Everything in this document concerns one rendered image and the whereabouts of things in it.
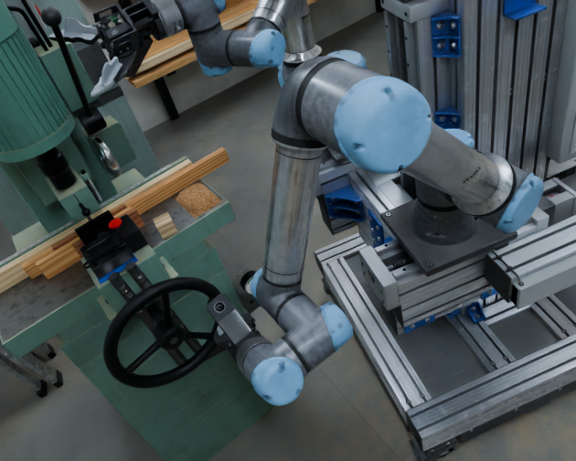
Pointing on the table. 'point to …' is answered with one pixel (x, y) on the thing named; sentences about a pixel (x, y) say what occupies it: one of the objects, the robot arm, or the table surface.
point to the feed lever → (93, 121)
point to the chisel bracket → (69, 198)
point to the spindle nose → (56, 168)
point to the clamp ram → (94, 228)
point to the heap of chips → (197, 199)
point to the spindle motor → (16, 91)
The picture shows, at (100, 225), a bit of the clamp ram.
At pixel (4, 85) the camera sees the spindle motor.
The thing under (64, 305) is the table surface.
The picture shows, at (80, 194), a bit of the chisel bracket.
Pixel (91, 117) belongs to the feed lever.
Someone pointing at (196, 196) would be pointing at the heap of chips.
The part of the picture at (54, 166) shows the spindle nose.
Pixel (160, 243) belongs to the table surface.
